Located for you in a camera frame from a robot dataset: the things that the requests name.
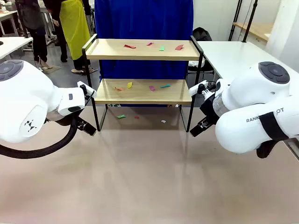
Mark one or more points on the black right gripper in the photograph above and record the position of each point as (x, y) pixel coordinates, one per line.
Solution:
(210, 107)

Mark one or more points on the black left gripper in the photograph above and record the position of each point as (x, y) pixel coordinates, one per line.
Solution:
(59, 117)

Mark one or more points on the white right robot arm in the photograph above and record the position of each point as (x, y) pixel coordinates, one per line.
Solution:
(245, 130)

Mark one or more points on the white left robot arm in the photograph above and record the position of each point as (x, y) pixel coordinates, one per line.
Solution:
(23, 98)

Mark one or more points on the two-tier wooden black-framed shelf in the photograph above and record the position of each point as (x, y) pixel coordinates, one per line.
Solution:
(140, 56)

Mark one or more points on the yellow-apron person's hand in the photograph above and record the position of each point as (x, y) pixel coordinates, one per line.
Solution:
(56, 23)

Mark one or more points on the green paper scrap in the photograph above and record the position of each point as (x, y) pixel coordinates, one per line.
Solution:
(162, 48)
(121, 116)

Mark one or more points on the orange paper scrap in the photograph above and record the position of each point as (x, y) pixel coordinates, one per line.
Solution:
(119, 88)

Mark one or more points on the teal paper scrap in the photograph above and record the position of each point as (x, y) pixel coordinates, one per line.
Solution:
(165, 86)

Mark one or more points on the yellow paper scrap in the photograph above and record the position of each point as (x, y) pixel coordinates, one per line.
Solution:
(129, 85)

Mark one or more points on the grey floor mat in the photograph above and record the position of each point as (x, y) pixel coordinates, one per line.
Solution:
(53, 68)

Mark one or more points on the large white round-cornered table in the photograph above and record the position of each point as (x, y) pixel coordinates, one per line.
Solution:
(229, 53)

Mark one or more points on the red-orange paper scrap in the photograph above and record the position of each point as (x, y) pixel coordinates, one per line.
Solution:
(179, 47)

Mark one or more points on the black chair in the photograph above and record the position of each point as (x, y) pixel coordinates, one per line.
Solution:
(202, 35)

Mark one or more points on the person in yellow apron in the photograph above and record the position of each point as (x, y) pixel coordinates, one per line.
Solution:
(74, 28)

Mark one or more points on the light wooden desk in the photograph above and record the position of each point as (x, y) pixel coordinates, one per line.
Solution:
(254, 29)

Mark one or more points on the black tripod stand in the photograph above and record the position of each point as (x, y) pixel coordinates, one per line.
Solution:
(236, 19)

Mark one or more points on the white desk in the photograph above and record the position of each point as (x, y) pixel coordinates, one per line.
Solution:
(11, 44)

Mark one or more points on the black stand pole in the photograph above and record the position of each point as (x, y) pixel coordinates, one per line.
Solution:
(250, 22)

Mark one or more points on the person in blue coat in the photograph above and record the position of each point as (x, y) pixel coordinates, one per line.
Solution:
(140, 18)

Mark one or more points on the person in dark clothes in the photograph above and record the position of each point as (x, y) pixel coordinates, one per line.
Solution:
(35, 14)

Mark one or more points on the white background workbench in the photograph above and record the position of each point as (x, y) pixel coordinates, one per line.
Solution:
(7, 14)

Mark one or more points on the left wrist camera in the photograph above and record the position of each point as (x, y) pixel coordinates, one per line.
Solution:
(84, 87)

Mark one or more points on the grey metal mounting rail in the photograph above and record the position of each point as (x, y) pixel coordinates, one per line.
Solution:
(293, 145)

